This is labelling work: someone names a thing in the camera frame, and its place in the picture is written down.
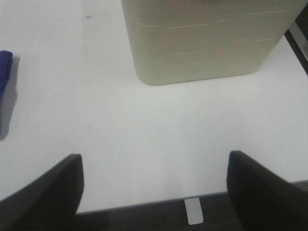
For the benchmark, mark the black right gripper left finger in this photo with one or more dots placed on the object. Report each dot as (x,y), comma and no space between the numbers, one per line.
(49,203)

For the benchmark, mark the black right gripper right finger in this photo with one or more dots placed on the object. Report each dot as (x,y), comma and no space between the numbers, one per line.
(262,200)

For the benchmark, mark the blue towel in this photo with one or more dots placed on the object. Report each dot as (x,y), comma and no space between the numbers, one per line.
(6,61)

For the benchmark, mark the white floor tape strip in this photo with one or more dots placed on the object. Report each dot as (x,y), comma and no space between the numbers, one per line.
(194,211)

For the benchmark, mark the beige plastic storage bin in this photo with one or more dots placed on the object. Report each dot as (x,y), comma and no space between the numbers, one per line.
(183,40)

